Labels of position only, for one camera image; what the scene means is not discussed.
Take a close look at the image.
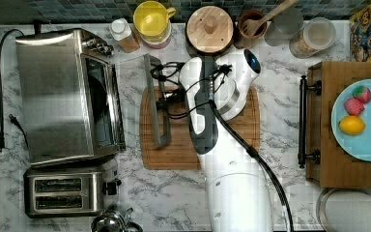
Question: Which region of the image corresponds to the cereal-filled plastic container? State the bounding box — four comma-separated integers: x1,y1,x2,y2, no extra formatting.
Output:
289,17,336,59

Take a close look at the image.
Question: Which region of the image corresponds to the wooden fork spatula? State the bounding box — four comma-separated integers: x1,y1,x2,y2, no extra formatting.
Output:
242,0,299,36

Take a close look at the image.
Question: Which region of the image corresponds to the bamboo cutting board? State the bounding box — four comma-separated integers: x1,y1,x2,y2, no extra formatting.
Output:
139,87,261,170

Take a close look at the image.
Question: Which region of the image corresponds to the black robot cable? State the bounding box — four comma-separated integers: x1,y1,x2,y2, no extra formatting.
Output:
149,61,295,232

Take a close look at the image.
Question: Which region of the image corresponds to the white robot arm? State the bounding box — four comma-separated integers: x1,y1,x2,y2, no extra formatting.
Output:
153,49,273,232

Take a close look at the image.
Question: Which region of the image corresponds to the red strawberry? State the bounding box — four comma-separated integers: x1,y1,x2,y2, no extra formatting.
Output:
353,86,371,103

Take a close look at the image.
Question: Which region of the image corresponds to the light blue plate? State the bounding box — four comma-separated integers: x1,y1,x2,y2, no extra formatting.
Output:
330,79,371,161

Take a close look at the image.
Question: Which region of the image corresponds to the glass oven door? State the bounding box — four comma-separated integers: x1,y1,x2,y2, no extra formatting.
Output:
116,54,171,149

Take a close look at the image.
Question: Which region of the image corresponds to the wooden tray with black handle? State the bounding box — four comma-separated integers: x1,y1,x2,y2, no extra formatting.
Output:
298,61,371,189

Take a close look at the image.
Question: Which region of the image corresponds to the pink strawberry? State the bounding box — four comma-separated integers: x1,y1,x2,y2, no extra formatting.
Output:
344,98,365,116

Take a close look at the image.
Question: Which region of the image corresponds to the yellow lemon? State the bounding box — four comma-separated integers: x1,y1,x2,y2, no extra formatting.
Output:
339,115,365,135

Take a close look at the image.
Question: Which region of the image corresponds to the spice bottle with white cap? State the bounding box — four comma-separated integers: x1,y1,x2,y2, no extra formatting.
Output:
109,18,140,53

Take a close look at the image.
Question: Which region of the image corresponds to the black power cord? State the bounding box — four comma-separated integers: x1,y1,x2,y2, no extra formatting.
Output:
0,28,29,156

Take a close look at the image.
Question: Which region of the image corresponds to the yellow cup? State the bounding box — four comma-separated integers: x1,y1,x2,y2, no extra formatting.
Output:
133,1,177,44

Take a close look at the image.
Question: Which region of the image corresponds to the stainless steel two-slot toaster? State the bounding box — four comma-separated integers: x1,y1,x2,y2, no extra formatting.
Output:
23,165,122,218

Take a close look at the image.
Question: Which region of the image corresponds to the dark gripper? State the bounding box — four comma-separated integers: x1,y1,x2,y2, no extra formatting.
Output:
150,62,185,111

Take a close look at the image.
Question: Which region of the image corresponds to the round wooden lid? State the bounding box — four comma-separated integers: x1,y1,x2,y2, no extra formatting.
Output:
185,6,235,55

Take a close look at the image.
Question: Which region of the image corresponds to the brown utensil crock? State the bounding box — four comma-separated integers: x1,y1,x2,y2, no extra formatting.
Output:
234,10,268,49

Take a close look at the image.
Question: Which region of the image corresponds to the clear glass jar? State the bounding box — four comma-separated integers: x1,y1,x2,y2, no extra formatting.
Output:
265,7,304,46

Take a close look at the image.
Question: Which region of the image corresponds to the stainless steel toaster oven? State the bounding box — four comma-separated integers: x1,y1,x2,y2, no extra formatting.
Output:
15,28,126,167

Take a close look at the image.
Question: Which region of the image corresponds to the shiny steel kettle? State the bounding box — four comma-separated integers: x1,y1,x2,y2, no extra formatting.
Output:
91,204,144,232

